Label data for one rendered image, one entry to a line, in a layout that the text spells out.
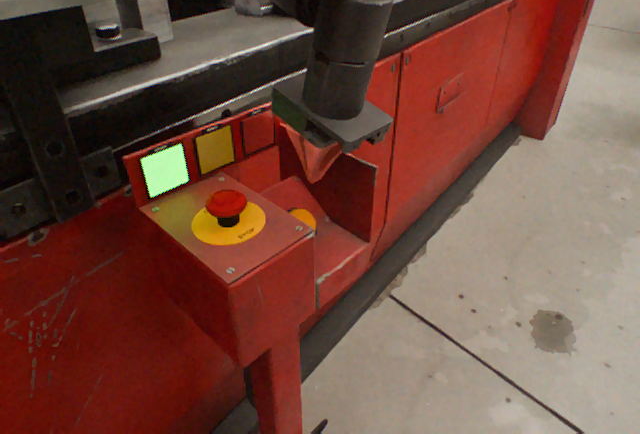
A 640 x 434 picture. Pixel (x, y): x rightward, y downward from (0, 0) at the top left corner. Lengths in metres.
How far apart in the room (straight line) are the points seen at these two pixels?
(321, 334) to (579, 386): 0.68
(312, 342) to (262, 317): 0.82
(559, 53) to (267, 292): 2.12
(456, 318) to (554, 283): 0.38
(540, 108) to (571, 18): 0.42
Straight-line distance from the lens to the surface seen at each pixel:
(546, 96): 2.47
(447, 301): 1.48
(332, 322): 1.31
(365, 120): 0.41
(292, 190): 0.56
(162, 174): 0.49
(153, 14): 0.69
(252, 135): 0.55
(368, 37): 0.37
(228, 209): 0.43
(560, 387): 1.39
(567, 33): 2.38
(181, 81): 0.57
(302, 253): 0.44
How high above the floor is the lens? 1.05
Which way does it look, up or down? 35 degrees down
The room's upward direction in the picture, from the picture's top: straight up
